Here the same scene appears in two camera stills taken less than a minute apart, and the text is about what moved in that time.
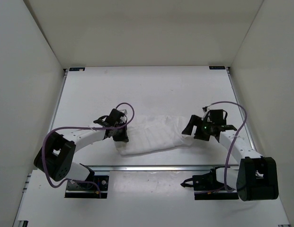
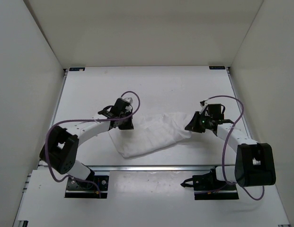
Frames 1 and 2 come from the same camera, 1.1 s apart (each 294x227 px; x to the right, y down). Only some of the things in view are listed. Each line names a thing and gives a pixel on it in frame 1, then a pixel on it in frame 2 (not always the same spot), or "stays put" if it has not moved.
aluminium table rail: x=150 y=168 stays put
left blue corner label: x=76 y=69 stays put
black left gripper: x=123 y=137 -> x=129 y=126
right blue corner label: x=217 y=67 stays put
